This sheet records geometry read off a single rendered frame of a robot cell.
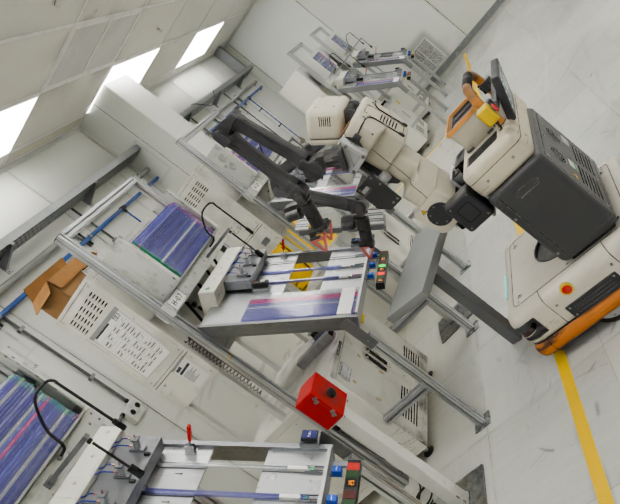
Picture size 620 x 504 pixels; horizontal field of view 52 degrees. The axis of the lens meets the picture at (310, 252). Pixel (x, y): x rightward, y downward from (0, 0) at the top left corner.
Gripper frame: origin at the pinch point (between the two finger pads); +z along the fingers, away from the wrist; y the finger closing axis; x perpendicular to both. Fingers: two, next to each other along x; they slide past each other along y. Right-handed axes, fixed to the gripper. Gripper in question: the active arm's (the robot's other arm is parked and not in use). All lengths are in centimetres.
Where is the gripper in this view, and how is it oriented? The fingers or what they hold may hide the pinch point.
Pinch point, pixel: (369, 257)
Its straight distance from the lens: 293.7
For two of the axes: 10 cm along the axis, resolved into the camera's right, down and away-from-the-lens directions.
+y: -1.7, 4.3, -8.9
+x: 9.6, -1.2, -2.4
